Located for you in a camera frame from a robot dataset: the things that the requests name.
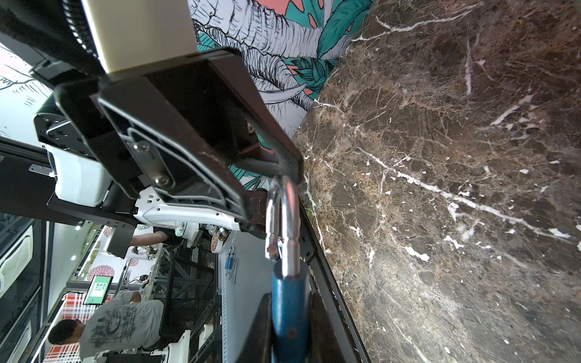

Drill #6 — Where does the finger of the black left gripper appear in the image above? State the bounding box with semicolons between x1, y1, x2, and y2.
55;47;304;222

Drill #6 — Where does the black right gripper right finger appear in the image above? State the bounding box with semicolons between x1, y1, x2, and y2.
308;293;346;363

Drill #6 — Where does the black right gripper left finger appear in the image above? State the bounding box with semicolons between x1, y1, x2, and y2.
237;305;272;363

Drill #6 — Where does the blue padlock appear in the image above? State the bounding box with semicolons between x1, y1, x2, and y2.
265;175;310;362

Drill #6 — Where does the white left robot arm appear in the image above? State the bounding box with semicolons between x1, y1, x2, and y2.
1;1;317;237

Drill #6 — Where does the person in grey shirt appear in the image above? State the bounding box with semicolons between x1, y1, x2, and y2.
48;291;164;360

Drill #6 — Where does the green lit screen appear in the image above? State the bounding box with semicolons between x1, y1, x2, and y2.
83;275;113;306

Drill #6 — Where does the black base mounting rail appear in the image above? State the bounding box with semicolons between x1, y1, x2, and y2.
300;207;370;362

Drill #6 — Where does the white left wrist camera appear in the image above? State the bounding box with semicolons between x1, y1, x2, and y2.
82;0;198;74

